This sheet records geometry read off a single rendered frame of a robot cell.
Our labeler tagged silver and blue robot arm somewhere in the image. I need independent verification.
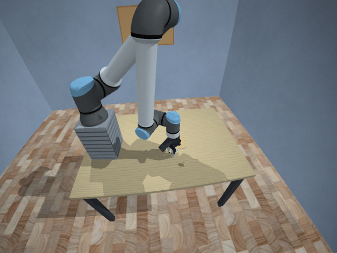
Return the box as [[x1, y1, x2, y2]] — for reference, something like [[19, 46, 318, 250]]
[[69, 0, 181, 152]]

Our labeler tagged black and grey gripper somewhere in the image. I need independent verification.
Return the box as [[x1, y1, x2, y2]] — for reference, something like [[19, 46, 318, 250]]
[[167, 135, 181, 157]]

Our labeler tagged tan mat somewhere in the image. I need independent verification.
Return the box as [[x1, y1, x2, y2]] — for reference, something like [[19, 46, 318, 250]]
[[176, 136, 186, 149]]

